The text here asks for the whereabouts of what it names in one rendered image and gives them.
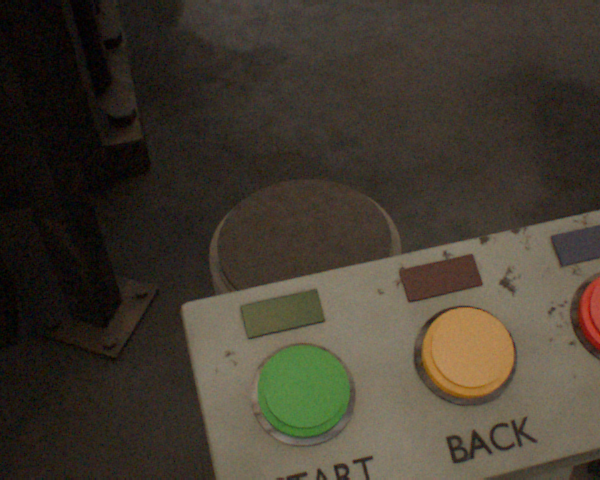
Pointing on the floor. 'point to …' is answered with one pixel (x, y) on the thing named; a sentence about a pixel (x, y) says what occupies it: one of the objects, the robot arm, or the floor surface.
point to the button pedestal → (390, 370)
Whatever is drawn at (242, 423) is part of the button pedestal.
